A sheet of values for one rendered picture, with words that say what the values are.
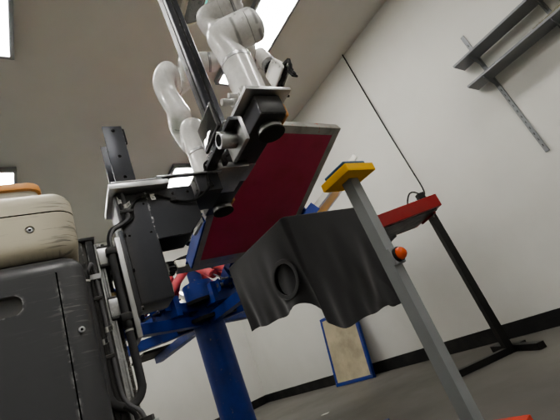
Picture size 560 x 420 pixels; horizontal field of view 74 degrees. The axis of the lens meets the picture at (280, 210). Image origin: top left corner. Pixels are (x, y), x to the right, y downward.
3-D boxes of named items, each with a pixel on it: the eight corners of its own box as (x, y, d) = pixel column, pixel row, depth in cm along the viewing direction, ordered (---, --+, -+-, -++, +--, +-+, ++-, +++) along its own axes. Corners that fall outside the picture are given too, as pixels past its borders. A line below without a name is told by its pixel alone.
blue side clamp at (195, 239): (214, 221, 168) (207, 211, 172) (204, 222, 165) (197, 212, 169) (200, 267, 185) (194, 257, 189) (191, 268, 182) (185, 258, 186)
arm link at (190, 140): (187, 150, 136) (175, 115, 141) (188, 168, 148) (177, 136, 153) (213, 144, 139) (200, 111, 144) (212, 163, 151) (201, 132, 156)
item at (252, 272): (336, 308, 128) (296, 217, 140) (317, 315, 122) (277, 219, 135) (272, 341, 161) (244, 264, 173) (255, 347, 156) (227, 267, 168)
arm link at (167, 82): (139, 65, 147) (146, 97, 164) (186, 135, 137) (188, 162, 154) (172, 54, 152) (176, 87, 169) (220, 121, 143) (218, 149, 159)
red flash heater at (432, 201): (417, 228, 296) (410, 216, 300) (442, 206, 254) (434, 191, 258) (348, 256, 286) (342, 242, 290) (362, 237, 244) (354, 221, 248)
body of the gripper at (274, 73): (260, 77, 167) (272, 89, 161) (267, 54, 161) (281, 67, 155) (273, 78, 171) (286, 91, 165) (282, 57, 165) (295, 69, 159)
